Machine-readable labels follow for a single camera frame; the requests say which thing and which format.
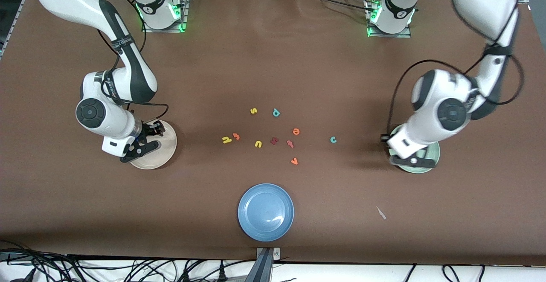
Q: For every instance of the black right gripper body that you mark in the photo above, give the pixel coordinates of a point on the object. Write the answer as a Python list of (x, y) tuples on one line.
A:
[(149, 130)]

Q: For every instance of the yellow letter h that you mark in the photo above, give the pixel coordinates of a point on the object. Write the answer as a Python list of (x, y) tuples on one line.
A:
[(227, 140)]

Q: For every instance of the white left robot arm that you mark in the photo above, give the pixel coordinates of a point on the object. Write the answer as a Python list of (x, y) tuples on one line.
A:
[(486, 0)]

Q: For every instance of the beige brown plate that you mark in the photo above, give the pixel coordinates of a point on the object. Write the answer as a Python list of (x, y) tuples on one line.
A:
[(166, 149)]

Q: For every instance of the pale green plate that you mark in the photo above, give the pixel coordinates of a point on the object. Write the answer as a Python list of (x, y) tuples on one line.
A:
[(436, 150)]

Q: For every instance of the grey tape scrap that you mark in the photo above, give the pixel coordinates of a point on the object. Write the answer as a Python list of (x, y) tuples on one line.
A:
[(381, 213)]

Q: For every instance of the brown table cover sheet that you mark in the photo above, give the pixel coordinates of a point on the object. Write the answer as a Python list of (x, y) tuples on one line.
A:
[(85, 209)]

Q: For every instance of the teal letter p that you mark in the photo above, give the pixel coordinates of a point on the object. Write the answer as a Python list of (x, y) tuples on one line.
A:
[(276, 113)]

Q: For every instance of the blue plate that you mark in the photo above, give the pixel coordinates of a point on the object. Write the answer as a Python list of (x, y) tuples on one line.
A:
[(265, 212)]

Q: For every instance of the black power plug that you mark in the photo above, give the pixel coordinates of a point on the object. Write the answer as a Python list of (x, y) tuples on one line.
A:
[(186, 275), (222, 273)]

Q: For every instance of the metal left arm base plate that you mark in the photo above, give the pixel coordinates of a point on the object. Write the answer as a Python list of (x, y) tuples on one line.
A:
[(405, 35)]

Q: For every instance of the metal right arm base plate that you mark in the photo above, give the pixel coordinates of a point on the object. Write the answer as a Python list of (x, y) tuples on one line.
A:
[(186, 7)]

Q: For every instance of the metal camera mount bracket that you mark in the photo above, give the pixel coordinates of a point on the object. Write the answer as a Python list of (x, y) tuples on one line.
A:
[(265, 269)]

